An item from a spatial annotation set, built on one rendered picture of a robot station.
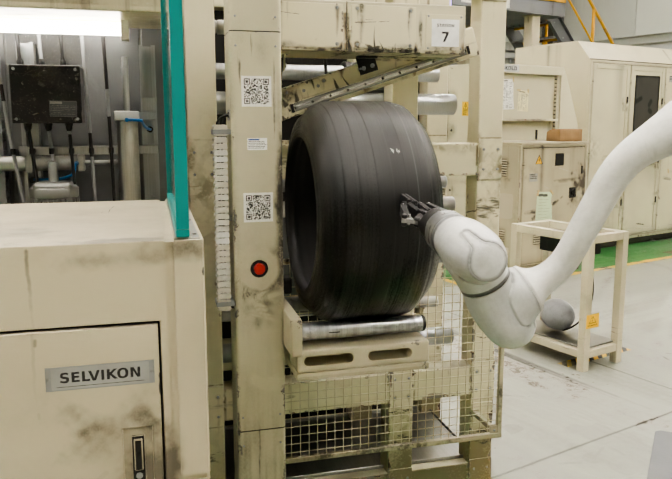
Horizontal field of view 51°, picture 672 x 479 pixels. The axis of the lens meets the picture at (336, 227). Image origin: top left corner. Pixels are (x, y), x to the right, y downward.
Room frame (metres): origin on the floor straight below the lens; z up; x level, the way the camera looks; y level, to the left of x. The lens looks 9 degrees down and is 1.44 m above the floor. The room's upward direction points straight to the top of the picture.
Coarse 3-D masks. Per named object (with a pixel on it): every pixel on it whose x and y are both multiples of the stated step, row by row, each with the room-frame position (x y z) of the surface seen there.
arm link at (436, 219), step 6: (444, 210) 1.40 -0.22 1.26; (450, 210) 1.41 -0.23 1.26; (432, 216) 1.39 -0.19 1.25; (438, 216) 1.38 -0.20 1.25; (444, 216) 1.36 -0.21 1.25; (450, 216) 1.36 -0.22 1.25; (462, 216) 1.36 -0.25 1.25; (432, 222) 1.38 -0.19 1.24; (438, 222) 1.36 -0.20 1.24; (426, 228) 1.39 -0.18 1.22; (432, 228) 1.36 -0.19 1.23; (426, 234) 1.39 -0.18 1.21; (432, 234) 1.35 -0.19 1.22; (426, 240) 1.39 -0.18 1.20; (432, 240) 1.35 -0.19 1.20; (432, 246) 1.37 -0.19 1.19
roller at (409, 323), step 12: (312, 324) 1.74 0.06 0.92; (324, 324) 1.74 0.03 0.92; (336, 324) 1.75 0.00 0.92; (348, 324) 1.75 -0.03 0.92; (360, 324) 1.76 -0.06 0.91; (372, 324) 1.77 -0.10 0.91; (384, 324) 1.78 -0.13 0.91; (396, 324) 1.78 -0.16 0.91; (408, 324) 1.79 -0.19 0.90; (420, 324) 1.80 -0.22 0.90; (312, 336) 1.73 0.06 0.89; (324, 336) 1.73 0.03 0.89; (336, 336) 1.74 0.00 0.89; (348, 336) 1.76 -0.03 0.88
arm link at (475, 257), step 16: (448, 224) 1.31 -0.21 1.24; (464, 224) 1.28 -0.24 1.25; (480, 224) 1.28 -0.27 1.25; (448, 240) 1.27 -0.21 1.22; (464, 240) 1.24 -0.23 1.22; (480, 240) 1.22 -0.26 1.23; (496, 240) 1.23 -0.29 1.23; (448, 256) 1.26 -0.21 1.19; (464, 256) 1.22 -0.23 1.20; (480, 256) 1.21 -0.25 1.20; (496, 256) 1.21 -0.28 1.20; (464, 272) 1.23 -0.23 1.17; (480, 272) 1.21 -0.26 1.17; (496, 272) 1.22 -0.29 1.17; (464, 288) 1.29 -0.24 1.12; (480, 288) 1.27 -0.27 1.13; (496, 288) 1.27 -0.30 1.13
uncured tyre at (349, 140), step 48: (336, 144) 1.68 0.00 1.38; (384, 144) 1.70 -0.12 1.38; (288, 192) 2.08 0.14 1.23; (336, 192) 1.63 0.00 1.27; (384, 192) 1.64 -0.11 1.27; (432, 192) 1.68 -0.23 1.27; (288, 240) 2.06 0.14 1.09; (336, 240) 1.62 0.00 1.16; (384, 240) 1.63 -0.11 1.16; (336, 288) 1.66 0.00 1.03; (384, 288) 1.68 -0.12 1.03
